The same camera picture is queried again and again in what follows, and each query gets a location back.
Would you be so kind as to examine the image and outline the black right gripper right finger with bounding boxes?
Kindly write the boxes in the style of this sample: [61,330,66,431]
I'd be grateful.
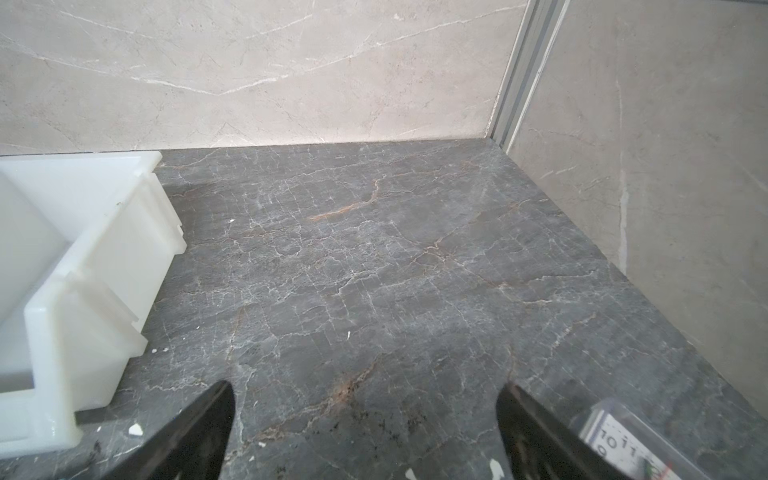
[495,382,627,480]

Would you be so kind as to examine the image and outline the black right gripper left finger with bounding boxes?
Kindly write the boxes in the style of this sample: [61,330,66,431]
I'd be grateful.
[105,380,236,479]

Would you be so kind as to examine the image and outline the small digital timer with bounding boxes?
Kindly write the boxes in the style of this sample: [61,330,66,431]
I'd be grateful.
[569,398,708,480]

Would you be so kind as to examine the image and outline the white right plastic bin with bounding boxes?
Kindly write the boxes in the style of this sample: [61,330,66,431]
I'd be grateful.
[1,151,186,459]

